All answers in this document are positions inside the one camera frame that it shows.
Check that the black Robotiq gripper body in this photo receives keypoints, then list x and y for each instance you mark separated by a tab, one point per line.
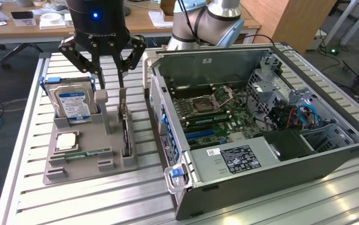
97	28

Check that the black graphics card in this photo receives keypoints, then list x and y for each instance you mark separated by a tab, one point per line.
125	131

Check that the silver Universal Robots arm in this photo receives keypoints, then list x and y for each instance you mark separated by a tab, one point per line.
197	21

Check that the small white box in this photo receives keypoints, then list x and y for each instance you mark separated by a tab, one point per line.
68	22

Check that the white box with tape roll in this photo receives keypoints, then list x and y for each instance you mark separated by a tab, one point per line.
52	21

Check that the white paper stack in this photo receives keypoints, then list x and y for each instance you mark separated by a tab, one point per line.
159	21

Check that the hard disk with blue caddy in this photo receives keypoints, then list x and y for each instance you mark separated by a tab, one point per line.
72	103

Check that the black office chair base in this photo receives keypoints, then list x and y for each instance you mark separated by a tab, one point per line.
16	54

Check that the wooden desk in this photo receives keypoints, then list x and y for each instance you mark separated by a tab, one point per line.
25	31

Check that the brown cardboard box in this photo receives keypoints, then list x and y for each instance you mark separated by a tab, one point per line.
167	7

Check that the black and white label block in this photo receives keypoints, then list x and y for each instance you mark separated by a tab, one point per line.
23	18

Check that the grey parts rack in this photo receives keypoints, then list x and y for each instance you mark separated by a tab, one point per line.
88	131

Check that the CPU socket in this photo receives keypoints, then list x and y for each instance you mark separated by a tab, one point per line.
204	105

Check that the open socket cover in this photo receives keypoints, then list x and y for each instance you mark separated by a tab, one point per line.
224	96

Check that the silver CPU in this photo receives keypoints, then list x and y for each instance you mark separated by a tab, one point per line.
65	141

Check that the blue expansion slot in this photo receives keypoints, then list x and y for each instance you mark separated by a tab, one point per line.
199	134

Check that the perforated metal drive cage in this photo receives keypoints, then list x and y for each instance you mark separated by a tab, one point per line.
263	93

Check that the green motherboard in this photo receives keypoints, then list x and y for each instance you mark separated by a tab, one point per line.
241	122

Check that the grey power supply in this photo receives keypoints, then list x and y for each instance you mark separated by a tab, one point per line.
209	168

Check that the wooden cabinet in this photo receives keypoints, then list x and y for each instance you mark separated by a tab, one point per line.
307	18

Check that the black plastic shroud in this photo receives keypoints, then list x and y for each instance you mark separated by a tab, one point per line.
285	145

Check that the device with green light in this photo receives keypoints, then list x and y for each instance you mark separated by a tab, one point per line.
332	51

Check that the open grey PC case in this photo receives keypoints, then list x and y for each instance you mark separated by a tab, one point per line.
260	187

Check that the grey metal disk bay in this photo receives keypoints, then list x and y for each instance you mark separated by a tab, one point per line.
325	138

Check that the white table frame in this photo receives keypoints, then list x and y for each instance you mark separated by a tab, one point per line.
348	21

